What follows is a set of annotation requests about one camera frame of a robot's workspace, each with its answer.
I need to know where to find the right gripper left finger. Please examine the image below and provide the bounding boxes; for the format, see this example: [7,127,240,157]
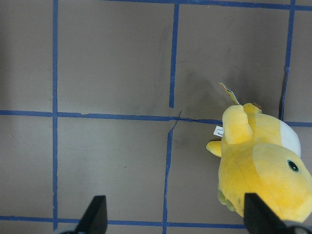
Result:
[74,195,108,234]

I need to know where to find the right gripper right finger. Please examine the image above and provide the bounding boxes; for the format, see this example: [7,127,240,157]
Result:
[243,193,289,234]

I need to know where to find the yellow plush dinosaur toy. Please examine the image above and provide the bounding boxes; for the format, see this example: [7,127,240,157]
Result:
[206,90,312,222]

